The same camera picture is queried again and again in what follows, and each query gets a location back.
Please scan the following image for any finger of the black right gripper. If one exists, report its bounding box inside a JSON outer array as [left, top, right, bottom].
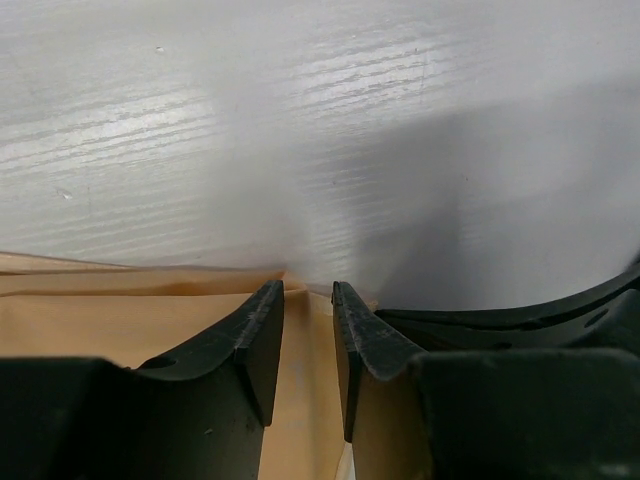
[[376, 262, 639, 356]]

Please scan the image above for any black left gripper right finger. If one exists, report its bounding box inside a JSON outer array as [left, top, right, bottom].
[[332, 282, 639, 479]]

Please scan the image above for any peach cloth napkin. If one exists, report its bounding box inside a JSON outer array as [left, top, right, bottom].
[[0, 249, 436, 480]]

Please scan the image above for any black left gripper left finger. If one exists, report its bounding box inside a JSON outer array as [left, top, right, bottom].
[[1, 280, 285, 479]]

